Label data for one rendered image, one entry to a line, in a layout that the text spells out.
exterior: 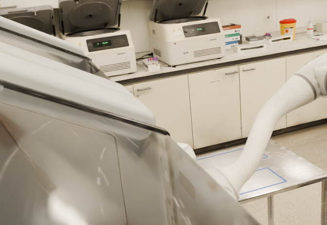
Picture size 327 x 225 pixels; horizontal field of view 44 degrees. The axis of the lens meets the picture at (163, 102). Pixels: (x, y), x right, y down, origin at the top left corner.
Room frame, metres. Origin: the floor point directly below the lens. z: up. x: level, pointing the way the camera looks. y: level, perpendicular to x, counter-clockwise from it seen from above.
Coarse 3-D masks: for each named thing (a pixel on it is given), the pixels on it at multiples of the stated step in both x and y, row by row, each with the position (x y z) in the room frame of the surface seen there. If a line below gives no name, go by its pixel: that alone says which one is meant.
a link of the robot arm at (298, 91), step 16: (288, 80) 1.20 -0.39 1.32; (304, 80) 1.16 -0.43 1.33; (272, 96) 1.17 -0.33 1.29; (288, 96) 1.14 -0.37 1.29; (304, 96) 1.14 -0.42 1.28; (272, 112) 1.11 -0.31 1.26; (288, 112) 1.14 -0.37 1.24; (256, 128) 1.05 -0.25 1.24; (272, 128) 1.07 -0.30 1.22; (256, 144) 0.99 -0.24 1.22; (240, 160) 0.94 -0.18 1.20; (256, 160) 0.95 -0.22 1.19; (224, 176) 0.89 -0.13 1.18; (240, 176) 0.91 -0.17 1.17
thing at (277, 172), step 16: (272, 144) 1.84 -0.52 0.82; (208, 160) 1.73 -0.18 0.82; (224, 160) 1.71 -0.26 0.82; (272, 160) 1.66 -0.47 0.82; (288, 160) 1.65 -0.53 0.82; (304, 160) 1.63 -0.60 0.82; (256, 176) 1.53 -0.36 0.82; (272, 176) 1.52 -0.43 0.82; (288, 176) 1.50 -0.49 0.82; (304, 176) 1.49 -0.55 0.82; (320, 176) 1.48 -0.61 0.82; (240, 192) 1.42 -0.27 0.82; (256, 192) 1.40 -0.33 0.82; (272, 192) 1.40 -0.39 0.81; (272, 208) 1.89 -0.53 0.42; (272, 224) 1.88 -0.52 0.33
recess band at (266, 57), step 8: (312, 48) 3.96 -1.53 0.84; (320, 48) 3.98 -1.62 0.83; (264, 56) 3.79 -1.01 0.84; (272, 56) 3.82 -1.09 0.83; (280, 56) 3.84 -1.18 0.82; (216, 64) 3.64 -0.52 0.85; (224, 64) 3.66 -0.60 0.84; (232, 64) 3.69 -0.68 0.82; (168, 72) 3.50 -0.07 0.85; (176, 72) 3.52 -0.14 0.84; (184, 72) 3.54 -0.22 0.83; (128, 80) 3.39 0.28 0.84; (136, 80) 3.41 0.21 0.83; (144, 80) 3.43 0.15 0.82
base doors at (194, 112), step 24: (216, 72) 3.59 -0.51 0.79; (240, 72) 3.66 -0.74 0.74; (264, 72) 3.74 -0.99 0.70; (288, 72) 3.82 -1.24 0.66; (144, 96) 3.37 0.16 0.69; (168, 96) 3.44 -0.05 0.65; (192, 96) 3.51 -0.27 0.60; (216, 96) 3.58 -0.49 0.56; (240, 96) 3.65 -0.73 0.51; (264, 96) 3.73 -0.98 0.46; (168, 120) 3.43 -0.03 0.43; (192, 120) 3.50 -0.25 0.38; (216, 120) 3.58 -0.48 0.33; (240, 120) 3.65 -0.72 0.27; (288, 120) 3.82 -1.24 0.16; (312, 120) 3.91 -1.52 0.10; (192, 144) 3.50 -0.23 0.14
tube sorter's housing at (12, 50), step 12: (0, 24) 1.42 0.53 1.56; (12, 24) 1.43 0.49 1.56; (36, 36) 1.45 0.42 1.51; (48, 36) 1.47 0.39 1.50; (0, 48) 0.75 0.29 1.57; (12, 48) 0.80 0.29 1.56; (72, 48) 1.49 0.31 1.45; (36, 60) 0.77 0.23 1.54; (48, 60) 0.83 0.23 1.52; (72, 72) 0.79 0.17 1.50; (84, 72) 0.86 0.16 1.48; (96, 84) 0.79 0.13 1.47; (108, 84) 0.82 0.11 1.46; (120, 84) 0.90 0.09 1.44; (132, 96) 0.81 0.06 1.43
